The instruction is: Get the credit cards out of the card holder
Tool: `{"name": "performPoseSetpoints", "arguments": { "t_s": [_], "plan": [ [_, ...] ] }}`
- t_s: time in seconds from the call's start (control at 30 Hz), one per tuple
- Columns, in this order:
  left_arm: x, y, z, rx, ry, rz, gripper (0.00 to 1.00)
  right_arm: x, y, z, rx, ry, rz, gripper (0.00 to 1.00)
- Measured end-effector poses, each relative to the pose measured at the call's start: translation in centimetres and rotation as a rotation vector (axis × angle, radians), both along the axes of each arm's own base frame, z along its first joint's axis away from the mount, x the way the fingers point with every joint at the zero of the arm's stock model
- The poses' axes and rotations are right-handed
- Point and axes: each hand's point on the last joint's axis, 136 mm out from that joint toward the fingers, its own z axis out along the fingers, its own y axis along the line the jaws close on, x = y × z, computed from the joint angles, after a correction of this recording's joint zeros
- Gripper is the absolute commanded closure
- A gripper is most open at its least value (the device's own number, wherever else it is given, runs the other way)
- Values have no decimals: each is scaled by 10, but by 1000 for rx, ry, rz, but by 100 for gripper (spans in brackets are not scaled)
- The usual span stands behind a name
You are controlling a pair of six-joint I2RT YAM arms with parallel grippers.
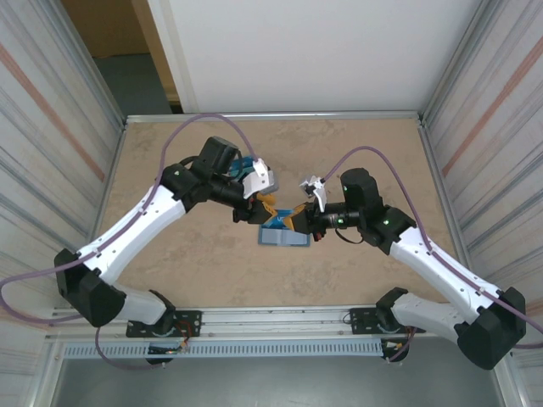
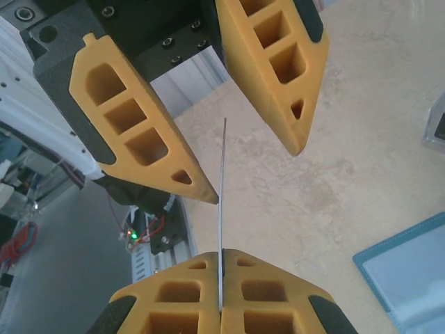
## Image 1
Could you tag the orange and blue small object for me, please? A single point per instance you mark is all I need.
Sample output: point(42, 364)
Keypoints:
point(280, 218)

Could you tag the blue leather card holder wallet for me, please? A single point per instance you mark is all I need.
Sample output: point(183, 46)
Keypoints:
point(275, 238)

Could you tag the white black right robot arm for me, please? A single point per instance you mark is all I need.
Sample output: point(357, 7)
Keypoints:
point(432, 267)

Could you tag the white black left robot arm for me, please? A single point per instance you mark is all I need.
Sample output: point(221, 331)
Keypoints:
point(127, 237)

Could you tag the teal card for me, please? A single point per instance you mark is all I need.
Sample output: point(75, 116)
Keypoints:
point(237, 173)

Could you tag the blue card box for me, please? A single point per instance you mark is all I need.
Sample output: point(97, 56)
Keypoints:
point(244, 167)

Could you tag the blue VIP card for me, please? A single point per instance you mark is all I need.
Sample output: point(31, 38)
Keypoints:
point(246, 162)

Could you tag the tan wooden door edge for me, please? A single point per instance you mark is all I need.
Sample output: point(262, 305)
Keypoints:
point(159, 59)

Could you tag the small circuit board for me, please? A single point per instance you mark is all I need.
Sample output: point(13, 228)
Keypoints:
point(167, 350)

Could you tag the aluminium table side rail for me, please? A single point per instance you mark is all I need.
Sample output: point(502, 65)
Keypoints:
point(108, 186)
point(438, 186)

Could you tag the aluminium frame crossbar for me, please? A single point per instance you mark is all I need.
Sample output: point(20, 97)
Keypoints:
point(271, 117)

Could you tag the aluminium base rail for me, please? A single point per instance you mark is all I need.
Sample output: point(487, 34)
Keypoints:
point(271, 317)

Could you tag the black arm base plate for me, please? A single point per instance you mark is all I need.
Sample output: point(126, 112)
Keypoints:
point(191, 322)
point(360, 324)

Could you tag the translucent striped enclosure panel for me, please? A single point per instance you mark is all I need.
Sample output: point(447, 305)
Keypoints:
point(500, 148)
point(42, 148)

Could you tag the aluminium corner post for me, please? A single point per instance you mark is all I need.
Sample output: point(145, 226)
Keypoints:
point(455, 63)
point(92, 63)

